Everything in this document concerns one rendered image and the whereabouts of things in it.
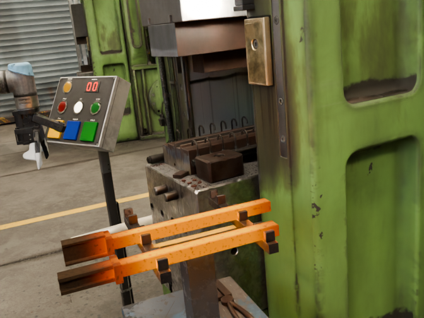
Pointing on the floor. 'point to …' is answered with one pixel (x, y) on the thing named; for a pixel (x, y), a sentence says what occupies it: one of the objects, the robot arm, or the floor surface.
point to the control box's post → (113, 214)
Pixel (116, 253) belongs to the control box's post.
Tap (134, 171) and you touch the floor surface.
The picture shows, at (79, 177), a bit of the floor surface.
